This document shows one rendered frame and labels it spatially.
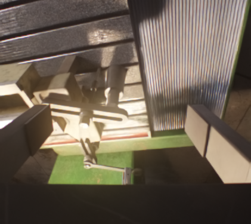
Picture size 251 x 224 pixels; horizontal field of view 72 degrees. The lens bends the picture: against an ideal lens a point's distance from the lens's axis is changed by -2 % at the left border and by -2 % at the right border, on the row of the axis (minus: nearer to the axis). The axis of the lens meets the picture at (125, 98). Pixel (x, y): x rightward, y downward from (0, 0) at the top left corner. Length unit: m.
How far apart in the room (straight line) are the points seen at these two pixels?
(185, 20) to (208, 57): 0.20
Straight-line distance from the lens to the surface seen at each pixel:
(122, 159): 1.54
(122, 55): 0.71
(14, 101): 0.74
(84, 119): 0.53
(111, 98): 0.60
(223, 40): 0.83
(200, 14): 0.75
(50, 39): 0.75
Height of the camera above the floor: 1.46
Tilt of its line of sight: 48 degrees down
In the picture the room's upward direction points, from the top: 177 degrees counter-clockwise
